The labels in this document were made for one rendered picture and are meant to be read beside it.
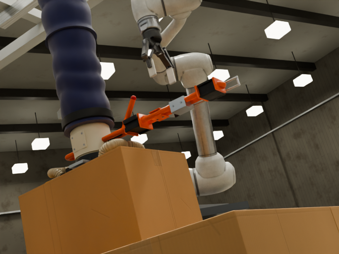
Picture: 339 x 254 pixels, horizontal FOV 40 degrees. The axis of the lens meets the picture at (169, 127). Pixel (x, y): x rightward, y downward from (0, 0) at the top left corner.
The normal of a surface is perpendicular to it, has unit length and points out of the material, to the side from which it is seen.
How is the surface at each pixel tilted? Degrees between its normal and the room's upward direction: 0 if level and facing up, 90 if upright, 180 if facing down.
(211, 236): 90
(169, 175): 90
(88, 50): 78
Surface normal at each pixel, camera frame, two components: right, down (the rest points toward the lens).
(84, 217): -0.59, -0.11
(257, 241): 0.80, -0.37
